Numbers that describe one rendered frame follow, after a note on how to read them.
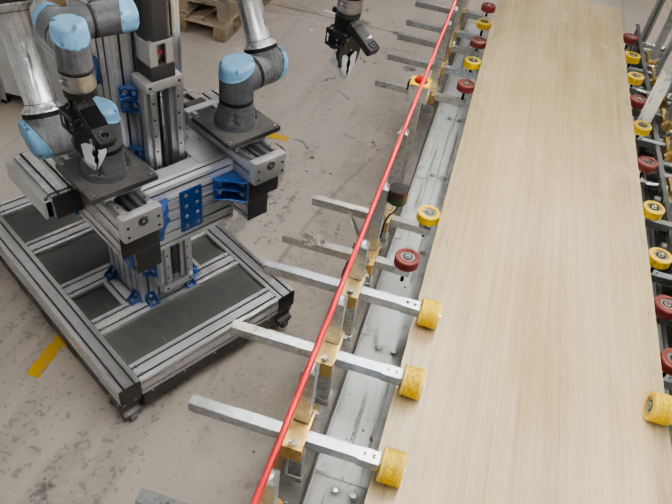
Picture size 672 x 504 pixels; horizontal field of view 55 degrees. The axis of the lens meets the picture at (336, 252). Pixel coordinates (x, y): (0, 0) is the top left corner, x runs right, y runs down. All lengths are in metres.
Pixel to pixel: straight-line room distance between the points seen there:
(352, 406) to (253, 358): 0.95
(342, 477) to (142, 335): 1.15
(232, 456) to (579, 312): 1.38
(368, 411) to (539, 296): 0.63
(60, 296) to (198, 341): 0.61
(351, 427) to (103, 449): 1.08
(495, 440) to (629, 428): 0.37
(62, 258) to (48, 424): 0.73
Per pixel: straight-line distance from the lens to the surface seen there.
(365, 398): 2.05
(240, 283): 2.89
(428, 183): 2.90
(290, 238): 2.14
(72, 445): 2.73
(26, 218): 3.33
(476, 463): 1.67
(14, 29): 1.94
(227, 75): 2.21
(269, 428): 1.56
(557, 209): 2.48
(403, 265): 2.05
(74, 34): 1.49
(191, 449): 2.65
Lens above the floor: 2.29
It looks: 43 degrees down
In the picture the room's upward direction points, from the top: 9 degrees clockwise
